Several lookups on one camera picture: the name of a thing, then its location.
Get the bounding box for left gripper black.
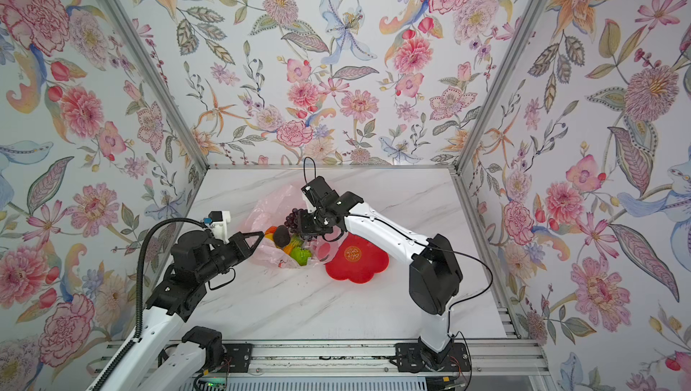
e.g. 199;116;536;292
196;231;266;284

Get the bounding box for pink plastic bag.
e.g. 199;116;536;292
240;183;343;269

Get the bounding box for green yellow mango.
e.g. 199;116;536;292
283;235;304;255

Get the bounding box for green lime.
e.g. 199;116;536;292
290;247;312;267

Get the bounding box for dark purple grapes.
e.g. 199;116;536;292
284;209;309;235

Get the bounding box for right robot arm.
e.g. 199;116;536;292
297;176;464;371

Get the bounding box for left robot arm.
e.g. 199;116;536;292
88;229;264;390

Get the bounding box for red flower-shaped plate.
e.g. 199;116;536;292
325;235;390;284

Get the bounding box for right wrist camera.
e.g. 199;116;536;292
302;176;339;209

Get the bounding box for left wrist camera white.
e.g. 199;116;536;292
203;211;232;244

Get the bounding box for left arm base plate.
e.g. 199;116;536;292
175;341;254;374

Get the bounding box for black corrugated cable conduit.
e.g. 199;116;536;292
91;217;209;391

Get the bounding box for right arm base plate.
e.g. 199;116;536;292
393;340;471;373

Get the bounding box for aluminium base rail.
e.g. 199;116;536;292
223;338;549;379

